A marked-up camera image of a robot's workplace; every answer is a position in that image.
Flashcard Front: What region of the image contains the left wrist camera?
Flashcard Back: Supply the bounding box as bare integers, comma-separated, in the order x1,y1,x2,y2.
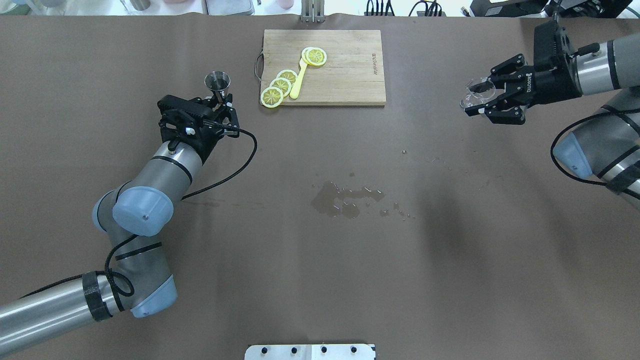
157,95,214,130

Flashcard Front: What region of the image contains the end lemon slice in row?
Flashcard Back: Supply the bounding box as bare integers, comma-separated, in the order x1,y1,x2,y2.
259,86,285,109

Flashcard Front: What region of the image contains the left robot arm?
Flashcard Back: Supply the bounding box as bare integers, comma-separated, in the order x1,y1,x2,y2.
0,91,242,357

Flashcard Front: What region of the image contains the lemon slice on knife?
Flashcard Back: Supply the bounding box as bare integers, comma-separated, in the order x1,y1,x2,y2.
301,47,328,67

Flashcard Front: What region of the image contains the black power strip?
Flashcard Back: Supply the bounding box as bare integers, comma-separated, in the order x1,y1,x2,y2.
363,0,395,17

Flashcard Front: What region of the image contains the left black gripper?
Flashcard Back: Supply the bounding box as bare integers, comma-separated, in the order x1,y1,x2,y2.
160,96,240,163

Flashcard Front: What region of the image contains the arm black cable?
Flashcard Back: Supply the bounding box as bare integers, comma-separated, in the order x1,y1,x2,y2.
20,125,258,301
550,109,640,187

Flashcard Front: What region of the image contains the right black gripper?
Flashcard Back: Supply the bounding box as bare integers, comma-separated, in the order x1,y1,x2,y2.
464,54,583,126

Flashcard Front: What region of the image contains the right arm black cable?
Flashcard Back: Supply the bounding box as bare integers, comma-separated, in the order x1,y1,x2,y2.
550,109,640,187

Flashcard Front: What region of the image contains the steel double jigger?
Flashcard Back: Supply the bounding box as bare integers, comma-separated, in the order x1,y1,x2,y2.
204,71,231,105

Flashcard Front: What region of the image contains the pink cup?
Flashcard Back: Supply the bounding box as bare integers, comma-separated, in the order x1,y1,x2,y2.
276,0,295,10

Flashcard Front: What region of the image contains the aluminium frame post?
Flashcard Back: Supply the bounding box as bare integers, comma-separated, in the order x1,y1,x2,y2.
301,0,326,24

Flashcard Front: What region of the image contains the middle lemon slice in row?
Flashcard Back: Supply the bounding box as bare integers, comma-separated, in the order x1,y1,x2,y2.
269,77,293,97

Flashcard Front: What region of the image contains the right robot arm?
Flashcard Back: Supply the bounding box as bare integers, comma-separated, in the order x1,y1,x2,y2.
460,23,639,208

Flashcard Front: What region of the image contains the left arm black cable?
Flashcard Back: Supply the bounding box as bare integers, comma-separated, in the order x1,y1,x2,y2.
20,125,258,301

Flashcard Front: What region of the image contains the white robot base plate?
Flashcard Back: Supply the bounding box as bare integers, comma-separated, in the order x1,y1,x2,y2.
244,343,377,360

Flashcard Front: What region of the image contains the metal tray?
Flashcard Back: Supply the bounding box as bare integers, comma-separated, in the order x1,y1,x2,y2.
205,0,255,16

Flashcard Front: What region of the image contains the clear glass measuring cup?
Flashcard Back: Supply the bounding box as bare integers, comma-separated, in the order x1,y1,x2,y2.
459,77,497,109

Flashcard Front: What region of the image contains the wooden cutting board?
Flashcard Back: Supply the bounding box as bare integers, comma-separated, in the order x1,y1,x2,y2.
260,29,386,107

